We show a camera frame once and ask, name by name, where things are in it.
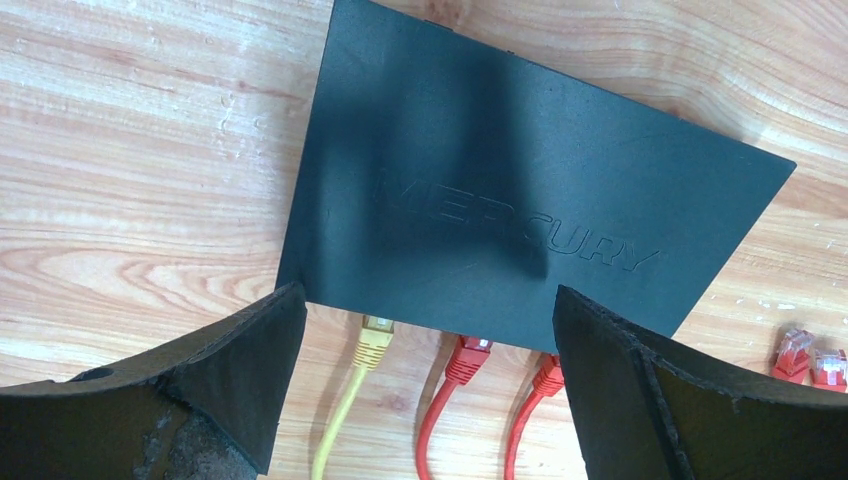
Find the black spare switch box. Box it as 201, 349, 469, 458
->
277, 1, 795, 351

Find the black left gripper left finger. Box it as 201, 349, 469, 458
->
1, 283, 307, 479

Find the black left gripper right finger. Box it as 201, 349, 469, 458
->
552, 286, 847, 479

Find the yellow ethernet cable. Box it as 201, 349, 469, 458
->
309, 315, 397, 480

